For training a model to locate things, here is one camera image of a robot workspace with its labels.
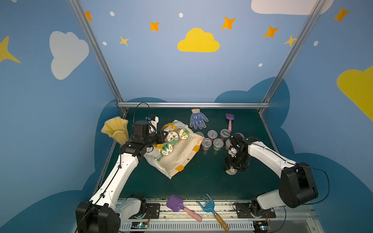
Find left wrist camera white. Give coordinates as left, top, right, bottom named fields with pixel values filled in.
left=146, top=115, right=159, bottom=133

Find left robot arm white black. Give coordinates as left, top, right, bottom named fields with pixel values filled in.
left=75, top=130, right=167, bottom=233

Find seed jar purple seeds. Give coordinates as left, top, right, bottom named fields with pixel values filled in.
left=207, top=130, right=218, bottom=142

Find seed jar brown seeds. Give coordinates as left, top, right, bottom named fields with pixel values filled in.
left=196, top=132, right=205, bottom=137

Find yellow ruffled vase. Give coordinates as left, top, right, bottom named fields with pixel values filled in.
left=101, top=116, right=129, bottom=145

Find right circuit board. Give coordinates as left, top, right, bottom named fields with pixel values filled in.
left=253, top=221, right=271, bottom=233

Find seed jar pink seeds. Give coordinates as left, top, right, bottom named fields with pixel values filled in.
left=220, top=129, right=231, bottom=141

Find large purple shovel pink handle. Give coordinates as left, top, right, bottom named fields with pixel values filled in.
left=166, top=195, right=203, bottom=222

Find left circuit board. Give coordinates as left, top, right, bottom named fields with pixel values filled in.
left=130, top=222, right=149, bottom=230

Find small purple shovel pink handle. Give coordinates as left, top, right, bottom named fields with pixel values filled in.
left=225, top=114, right=235, bottom=132

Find teal garden fork wooden handle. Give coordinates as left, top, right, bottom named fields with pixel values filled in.
left=197, top=193, right=230, bottom=232

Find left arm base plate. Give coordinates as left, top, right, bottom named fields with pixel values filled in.
left=130, top=203, right=161, bottom=219

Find white canvas bag yellow handles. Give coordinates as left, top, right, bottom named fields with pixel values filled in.
left=144, top=120, right=204, bottom=179

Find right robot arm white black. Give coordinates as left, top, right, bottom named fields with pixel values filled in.
left=225, top=134, right=319, bottom=216

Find carrot label seed can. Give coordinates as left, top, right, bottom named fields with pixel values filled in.
left=165, top=131, right=179, bottom=144

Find circuit board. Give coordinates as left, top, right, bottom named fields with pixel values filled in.
left=130, top=222, right=149, bottom=230
left=253, top=221, right=271, bottom=233

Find blue white work glove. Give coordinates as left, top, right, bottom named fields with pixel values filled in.
left=189, top=108, right=209, bottom=130

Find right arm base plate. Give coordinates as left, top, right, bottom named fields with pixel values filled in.
left=233, top=202, right=276, bottom=218

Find aluminium back rail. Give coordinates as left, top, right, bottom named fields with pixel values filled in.
left=117, top=102, right=270, bottom=109

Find sunflower label seed can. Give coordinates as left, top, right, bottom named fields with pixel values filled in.
left=175, top=128, right=189, bottom=140

